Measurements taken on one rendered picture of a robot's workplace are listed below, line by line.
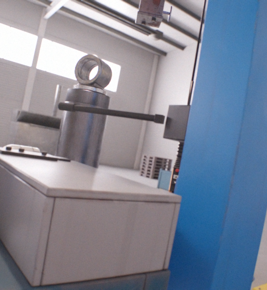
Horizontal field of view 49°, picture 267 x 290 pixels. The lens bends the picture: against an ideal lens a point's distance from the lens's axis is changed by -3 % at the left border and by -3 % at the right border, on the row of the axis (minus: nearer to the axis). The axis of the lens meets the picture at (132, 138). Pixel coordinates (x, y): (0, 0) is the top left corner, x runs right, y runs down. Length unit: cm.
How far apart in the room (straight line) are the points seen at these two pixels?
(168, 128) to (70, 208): 49
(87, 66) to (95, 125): 32
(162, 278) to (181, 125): 41
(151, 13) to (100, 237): 112
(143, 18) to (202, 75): 69
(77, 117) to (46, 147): 770
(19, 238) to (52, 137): 864
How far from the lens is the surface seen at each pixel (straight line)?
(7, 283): 43
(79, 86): 143
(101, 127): 141
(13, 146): 200
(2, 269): 46
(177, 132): 80
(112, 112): 90
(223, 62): 76
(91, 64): 154
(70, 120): 138
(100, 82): 146
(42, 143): 900
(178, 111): 81
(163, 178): 935
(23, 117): 905
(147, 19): 143
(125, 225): 45
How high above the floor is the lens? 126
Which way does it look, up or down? 2 degrees up
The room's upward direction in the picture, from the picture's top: 10 degrees clockwise
